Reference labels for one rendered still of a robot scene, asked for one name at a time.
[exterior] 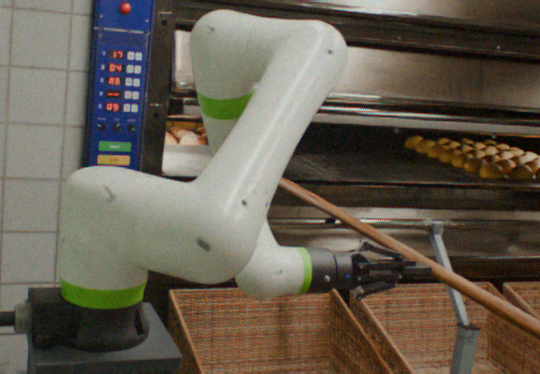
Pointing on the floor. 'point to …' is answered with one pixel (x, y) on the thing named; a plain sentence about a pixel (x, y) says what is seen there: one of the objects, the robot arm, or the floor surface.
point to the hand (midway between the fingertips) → (414, 268)
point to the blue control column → (136, 20)
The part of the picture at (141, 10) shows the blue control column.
